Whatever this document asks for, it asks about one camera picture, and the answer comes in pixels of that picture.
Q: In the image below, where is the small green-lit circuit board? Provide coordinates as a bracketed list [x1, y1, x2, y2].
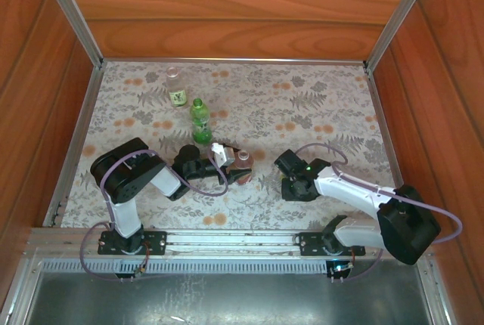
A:
[327, 260, 356, 277]

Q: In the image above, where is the floral tablecloth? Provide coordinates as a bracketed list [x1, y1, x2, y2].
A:
[48, 60, 402, 232]

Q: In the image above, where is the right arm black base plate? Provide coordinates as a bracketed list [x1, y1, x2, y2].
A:
[298, 231, 367, 257]

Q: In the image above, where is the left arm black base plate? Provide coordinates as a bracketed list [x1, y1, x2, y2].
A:
[97, 230, 168, 256]

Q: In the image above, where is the grey slotted cable duct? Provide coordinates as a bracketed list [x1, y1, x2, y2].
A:
[37, 258, 420, 275]

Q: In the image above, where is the clear bottle green label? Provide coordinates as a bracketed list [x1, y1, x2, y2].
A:
[165, 67, 189, 109]

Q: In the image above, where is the aluminium side floor rail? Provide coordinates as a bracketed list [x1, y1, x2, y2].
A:
[365, 66, 408, 193]
[42, 66, 104, 230]

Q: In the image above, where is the green plastic bottle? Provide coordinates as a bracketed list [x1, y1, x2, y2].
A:
[189, 97, 213, 146]

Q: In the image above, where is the grey metal sheet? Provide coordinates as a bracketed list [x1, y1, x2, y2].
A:
[26, 270, 436, 325]

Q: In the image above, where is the aluminium lower side bar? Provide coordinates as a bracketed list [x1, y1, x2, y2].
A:
[415, 258, 457, 325]
[3, 258, 39, 325]

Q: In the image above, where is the aluminium frame post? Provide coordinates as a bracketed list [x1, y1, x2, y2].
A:
[36, 0, 105, 69]
[362, 0, 440, 71]

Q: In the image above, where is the aluminium back frame bar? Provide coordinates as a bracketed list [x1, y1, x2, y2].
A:
[101, 57, 367, 66]

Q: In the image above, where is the amber drink bottle red label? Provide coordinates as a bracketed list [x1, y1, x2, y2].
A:
[232, 150, 253, 186]

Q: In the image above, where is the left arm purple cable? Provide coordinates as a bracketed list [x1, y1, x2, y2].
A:
[80, 146, 230, 283]

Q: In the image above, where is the aluminium mounting rail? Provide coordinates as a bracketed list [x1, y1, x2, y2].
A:
[24, 226, 434, 262]

